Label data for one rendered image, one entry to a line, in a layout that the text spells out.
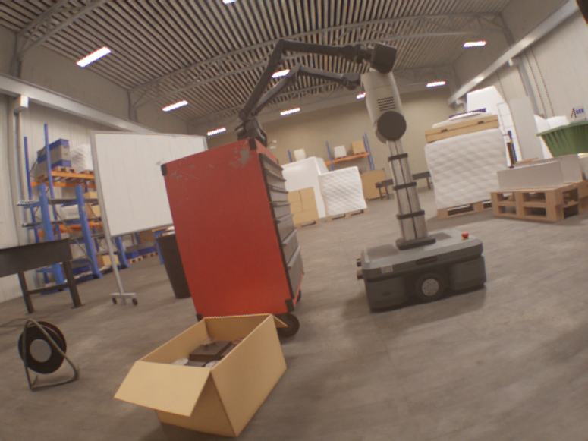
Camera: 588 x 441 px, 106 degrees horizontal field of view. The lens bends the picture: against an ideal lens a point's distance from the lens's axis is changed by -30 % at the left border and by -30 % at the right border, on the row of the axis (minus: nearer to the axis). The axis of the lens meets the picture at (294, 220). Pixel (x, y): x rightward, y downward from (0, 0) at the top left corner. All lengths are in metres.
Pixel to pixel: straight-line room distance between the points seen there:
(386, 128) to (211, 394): 1.44
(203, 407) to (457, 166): 4.20
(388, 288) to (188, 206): 1.02
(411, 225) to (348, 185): 7.10
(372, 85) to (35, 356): 2.27
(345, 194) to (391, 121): 7.14
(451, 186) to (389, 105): 2.95
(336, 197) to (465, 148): 5.03
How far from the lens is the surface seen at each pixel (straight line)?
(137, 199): 3.89
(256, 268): 1.40
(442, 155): 4.55
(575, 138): 4.17
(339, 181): 8.77
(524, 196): 3.49
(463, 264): 1.64
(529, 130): 5.27
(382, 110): 1.73
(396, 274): 1.58
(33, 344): 1.84
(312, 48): 1.72
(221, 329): 1.34
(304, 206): 8.59
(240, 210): 1.38
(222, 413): 0.95
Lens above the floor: 0.61
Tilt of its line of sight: 2 degrees down
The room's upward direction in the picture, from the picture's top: 13 degrees counter-clockwise
